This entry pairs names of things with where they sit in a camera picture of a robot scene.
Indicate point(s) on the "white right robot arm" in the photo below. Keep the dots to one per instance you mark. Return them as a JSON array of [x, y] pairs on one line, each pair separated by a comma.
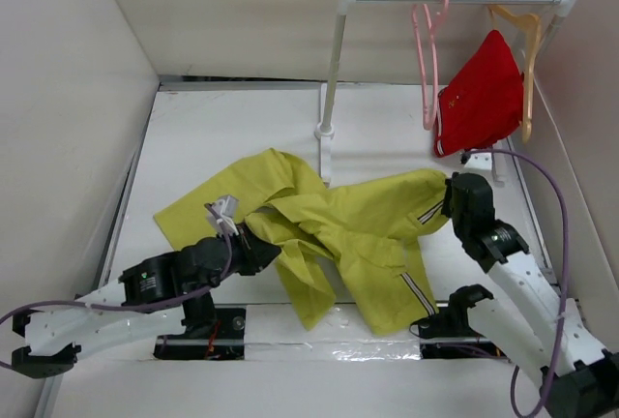
[[576, 374]]

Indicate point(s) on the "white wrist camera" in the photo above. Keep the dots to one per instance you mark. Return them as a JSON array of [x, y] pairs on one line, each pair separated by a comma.
[[221, 213], [479, 161]]

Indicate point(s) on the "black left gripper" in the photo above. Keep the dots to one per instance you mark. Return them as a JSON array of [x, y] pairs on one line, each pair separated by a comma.
[[258, 253]]

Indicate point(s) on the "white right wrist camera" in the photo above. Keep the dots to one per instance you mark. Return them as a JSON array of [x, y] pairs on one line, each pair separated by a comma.
[[479, 161]]

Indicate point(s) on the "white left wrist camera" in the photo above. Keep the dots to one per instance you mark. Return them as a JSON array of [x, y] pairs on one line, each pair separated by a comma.
[[221, 213]]

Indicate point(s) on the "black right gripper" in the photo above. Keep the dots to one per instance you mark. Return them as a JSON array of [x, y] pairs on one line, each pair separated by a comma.
[[446, 209]]

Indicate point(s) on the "wooden hanger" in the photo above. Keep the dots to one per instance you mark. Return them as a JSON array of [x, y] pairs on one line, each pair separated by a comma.
[[530, 25]]

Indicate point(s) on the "aluminium frame rail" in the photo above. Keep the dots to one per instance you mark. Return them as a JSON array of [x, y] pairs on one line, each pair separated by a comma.
[[48, 397]]

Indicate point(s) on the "yellow-green trousers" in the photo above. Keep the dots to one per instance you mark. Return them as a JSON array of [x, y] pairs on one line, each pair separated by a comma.
[[369, 230]]

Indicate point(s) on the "white clothes rack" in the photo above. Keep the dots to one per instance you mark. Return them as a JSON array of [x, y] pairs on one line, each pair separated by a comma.
[[325, 131]]

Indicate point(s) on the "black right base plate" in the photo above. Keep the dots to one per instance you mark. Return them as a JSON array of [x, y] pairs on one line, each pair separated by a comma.
[[441, 338]]

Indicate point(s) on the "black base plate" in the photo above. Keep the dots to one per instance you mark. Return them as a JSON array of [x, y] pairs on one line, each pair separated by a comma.
[[441, 338], [225, 341]]

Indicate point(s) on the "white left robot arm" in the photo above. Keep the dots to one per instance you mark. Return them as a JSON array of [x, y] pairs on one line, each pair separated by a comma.
[[164, 295]]

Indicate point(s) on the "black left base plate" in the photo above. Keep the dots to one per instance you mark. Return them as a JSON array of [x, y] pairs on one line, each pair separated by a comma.
[[225, 341]]

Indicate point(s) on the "red shorts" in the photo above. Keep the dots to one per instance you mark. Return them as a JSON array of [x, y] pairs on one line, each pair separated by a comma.
[[483, 102]]

